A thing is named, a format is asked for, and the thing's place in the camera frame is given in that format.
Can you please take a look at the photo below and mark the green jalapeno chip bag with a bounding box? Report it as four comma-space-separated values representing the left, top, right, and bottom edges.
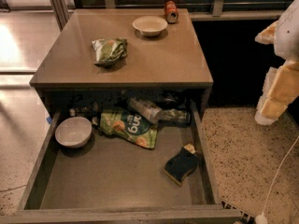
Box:
91, 37, 128, 67

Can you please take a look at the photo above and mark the small bottle in drawer corner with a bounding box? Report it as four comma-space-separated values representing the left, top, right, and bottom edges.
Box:
69, 108, 76, 117

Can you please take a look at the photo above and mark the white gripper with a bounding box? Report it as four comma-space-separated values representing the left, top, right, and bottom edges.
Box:
254, 0, 299, 125

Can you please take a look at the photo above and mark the white bowl on cabinet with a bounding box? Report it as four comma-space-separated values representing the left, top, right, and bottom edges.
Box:
133, 16, 167, 37

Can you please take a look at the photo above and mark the white plastic bottle in drawer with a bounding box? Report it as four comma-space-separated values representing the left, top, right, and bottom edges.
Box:
129, 97, 163, 123

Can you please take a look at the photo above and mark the green snack bag in drawer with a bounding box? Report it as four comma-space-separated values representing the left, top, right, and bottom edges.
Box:
99, 107, 157, 149

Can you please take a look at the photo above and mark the white plug adapter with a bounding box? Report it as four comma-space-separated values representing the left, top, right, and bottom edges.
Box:
254, 213, 268, 224

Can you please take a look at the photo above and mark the open grey top drawer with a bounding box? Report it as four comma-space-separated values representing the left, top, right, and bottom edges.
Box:
1, 110, 240, 224

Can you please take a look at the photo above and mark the dark green can in drawer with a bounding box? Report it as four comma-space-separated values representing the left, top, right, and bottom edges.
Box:
161, 109, 191, 125

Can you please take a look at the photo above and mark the white bowl in drawer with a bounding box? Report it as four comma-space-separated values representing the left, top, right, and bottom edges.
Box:
55, 117, 92, 148

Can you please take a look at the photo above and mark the orange soda can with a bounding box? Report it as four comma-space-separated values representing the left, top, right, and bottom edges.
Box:
164, 1, 178, 23

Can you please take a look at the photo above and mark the dark blue yellow sponge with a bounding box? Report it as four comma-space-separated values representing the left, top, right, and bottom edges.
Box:
164, 144, 197, 187

